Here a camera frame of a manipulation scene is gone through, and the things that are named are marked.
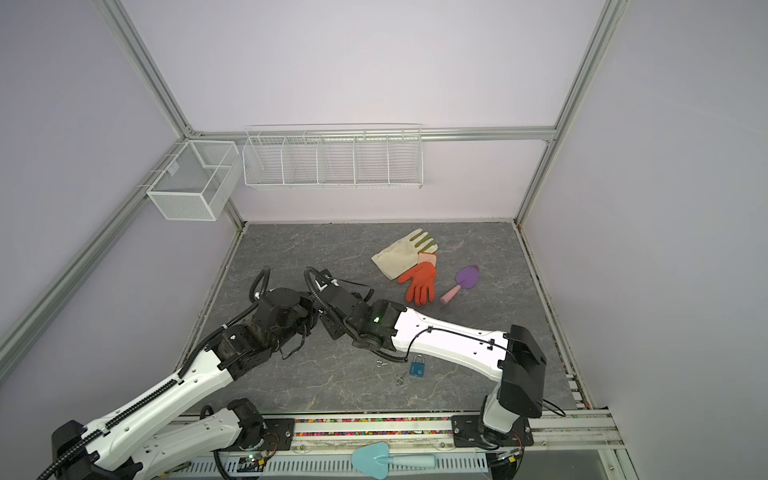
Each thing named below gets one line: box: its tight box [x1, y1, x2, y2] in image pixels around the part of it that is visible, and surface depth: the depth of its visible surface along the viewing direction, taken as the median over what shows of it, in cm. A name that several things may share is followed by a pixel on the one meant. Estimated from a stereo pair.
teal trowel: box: [352, 442, 436, 480], surface depth 72 cm
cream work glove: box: [371, 228, 439, 281], surface depth 114 cm
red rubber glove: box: [397, 252, 438, 306], surface depth 104 cm
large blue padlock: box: [409, 354, 425, 378], surface depth 85 cm
